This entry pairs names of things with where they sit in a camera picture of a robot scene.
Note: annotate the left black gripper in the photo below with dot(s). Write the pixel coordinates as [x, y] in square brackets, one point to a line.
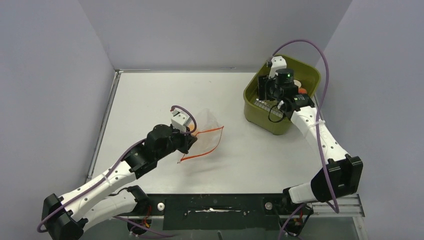
[188, 140]

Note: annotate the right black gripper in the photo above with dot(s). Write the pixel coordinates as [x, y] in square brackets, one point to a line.
[265, 82]

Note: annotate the clear zip top bag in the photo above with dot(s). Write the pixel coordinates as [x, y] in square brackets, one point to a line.
[209, 134]

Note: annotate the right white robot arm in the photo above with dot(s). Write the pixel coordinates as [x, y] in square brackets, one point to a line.
[340, 173]

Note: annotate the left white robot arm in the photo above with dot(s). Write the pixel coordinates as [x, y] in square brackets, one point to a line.
[62, 216]

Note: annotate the olive green plastic basket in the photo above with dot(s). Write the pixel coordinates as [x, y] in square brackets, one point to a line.
[259, 112]

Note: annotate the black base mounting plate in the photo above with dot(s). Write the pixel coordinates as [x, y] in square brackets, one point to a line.
[234, 211]

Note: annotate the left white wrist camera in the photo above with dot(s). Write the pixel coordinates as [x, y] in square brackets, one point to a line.
[179, 122]

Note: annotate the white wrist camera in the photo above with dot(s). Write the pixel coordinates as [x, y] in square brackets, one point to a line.
[179, 122]
[275, 63]

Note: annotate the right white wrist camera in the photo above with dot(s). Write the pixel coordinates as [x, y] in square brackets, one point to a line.
[275, 63]

